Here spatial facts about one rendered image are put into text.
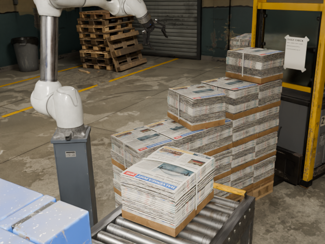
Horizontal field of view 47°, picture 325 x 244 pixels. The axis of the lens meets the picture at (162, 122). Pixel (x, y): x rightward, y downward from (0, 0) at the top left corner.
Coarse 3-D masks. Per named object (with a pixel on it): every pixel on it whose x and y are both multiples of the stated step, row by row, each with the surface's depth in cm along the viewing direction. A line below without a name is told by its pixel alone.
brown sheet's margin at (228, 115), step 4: (256, 108) 300; (244, 112) 292; (248, 112) 295; (252, 112) 298; (256, 112) 301; (228, 116) 290; (232, 116) 286; (236, 116) 287; (240, 116) 290; (244, 116) 293
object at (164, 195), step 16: (128, 176) 163; (144, 176) 162; (160, 176) 162; (176, 176) 162; (192, 176) 163; (128, 192) 167; (144, 192) 162; (160, 192) 155; (176, 192) 152; (192, 192) 166; (128, 208) 170; (144, 208) 165; (160, 208) 159; (176, 208) 156; (176, 224) 158
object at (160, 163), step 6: (150, 162) 176; (156, 162) 176; (162, 162) 176; (174, 168) 170; (180, 168) 169; (192, 168) 169; (192, 174) 164; (198, 174) 168; (198, 180) 169; (198, 186) 170; (192, 198) 168; (192, 204) 170; (198, 204) 174; (192, 210) 170
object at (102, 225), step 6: (114, 210) 180; (120, 210) 180; (108, 216) 175; (114, 216) 175; (102, 222) 171; (108, 222) 171; (114, 222) 174; (90, 228) 167; (96, 228) 167; (102, 228) 167; (96, 234) 164
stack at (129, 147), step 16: (144, 128) 275; (160, 128) 275; (176, 128) 274; (208, 128) 273; (224, 128) 283; (240, 128) 295; (256, 128) 307; (112, 144) 267; (128, 144) 248; (144, 144) 248; (160, 144) 247; (176, 144) 256; (192, 144) 267; (208, 144) 277; (224, 144) 288; (128, 160) 251; (224, 160) 291; (240, 160) 305; (240, 176) 310; (224, 192) 303
